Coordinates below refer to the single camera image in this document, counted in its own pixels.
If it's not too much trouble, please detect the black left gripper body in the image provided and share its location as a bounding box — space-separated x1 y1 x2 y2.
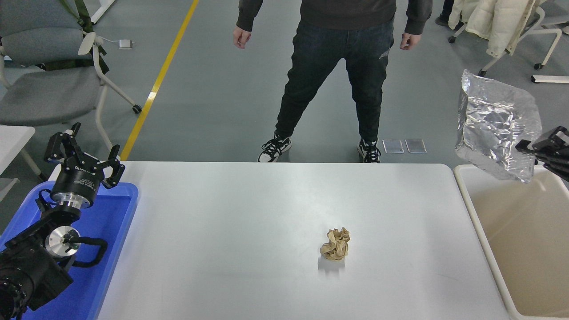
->
51 155 105 204

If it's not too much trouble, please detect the silver foil tray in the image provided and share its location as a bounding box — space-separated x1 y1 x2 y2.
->
455 69 543 184

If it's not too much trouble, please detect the tan paper ball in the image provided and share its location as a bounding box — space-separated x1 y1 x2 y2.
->
320 228 350 261

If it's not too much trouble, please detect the person's left hand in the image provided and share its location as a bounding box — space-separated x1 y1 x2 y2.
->
399 32 422 51

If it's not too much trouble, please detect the person's right hand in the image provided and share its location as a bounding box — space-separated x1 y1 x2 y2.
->
233 26 252 49

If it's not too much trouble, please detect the blue plastic tray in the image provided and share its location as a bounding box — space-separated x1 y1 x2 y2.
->
0 181 139 320

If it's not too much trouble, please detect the small white side table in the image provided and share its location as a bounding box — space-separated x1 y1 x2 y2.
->
0 126 47 203

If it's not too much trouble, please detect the grey office chair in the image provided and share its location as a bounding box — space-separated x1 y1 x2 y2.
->
0 0 143 152

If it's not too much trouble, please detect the large pale plastic bin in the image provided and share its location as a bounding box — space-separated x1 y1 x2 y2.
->
453 164 569 320

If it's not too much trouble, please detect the white-framed office chair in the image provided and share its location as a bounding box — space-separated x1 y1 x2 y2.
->
448 0 569 77

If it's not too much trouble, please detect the cream padded coat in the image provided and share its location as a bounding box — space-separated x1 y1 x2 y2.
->
448 0 541 58

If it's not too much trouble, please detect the person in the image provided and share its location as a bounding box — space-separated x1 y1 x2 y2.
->
435 0 455 26
232 0 434 164

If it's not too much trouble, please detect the green strap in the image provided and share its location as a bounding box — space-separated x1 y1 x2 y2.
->
42 0 109 74

